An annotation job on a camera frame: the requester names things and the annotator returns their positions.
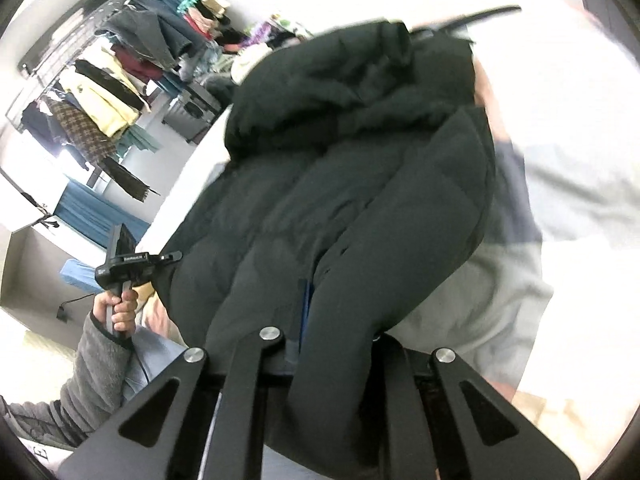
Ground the grey fleece left forearm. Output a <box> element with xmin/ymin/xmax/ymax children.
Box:
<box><xmin>1</xmin><ymin>314</ymin><xmax>132</xmax><ymax>450</ymax></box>

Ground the grey suitcase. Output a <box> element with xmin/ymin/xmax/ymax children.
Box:
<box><xmin>162</xmin><ymin>82</ymin><xmax>222</xmax><ymax>145</ymax></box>

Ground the colourful patchwork bed cover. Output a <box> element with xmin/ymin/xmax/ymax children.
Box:
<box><xmin>394</xmin><ymin>8</ymin><xmax>639</xmax><ymax>477</ymax></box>

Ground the black puffer coat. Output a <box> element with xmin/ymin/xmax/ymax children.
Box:
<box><xmin>153</xmin><ymin>21</ymin><xmax>495</xmax><ymax>479</ymax></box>

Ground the clothes rack with garments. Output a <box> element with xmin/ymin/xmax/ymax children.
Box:
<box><xmin>1</xmin><ymin>0</ymin><xmax>228</xmax><ymax>202</ymax></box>

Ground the pile of clothes and blankets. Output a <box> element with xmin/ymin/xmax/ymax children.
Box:
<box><xmin>194</xmin><ymin>14</ymin><xmax>312</xmax><ymax>108</ymax></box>

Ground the black coat belt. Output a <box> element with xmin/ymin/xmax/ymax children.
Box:
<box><xmin>410</xmin><ymin>6</ymin><xmax>522</xmax><ymax>40</ymax></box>

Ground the left hand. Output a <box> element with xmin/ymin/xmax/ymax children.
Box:
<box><xmin>92</xmin><ymin>289</ymin><xmax>138</xmax><ymax>338</ymax></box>

